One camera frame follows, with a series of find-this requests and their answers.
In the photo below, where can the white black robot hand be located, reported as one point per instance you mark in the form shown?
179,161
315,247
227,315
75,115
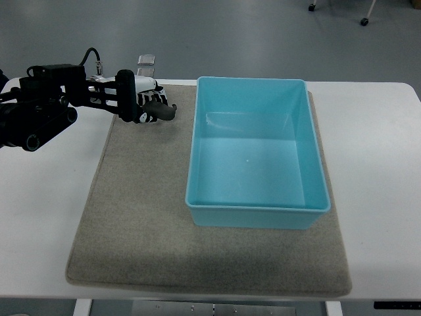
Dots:
127,93

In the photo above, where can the brown toy hippo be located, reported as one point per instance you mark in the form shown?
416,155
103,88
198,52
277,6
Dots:
160,110

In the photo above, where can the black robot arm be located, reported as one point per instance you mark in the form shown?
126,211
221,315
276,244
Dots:
44,103

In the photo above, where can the blue plastic box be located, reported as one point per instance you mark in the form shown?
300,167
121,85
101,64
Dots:
255,160

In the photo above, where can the lower floor socket plate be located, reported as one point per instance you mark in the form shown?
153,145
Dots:
146,71

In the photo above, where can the floor socket plate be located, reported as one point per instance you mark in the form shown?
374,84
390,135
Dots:
146,71
146,60

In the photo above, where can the upper floor socket plate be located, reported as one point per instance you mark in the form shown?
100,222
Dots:
146,60

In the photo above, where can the beige felt mat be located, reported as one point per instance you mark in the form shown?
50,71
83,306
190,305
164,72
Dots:
137,233

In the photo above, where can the cart caster wheel right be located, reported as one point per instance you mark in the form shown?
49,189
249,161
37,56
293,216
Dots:
364,22

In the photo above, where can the black table control panel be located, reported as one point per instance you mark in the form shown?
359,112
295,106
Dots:
397,305

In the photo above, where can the metal table frame bar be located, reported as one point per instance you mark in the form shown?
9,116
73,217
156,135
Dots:
144,307

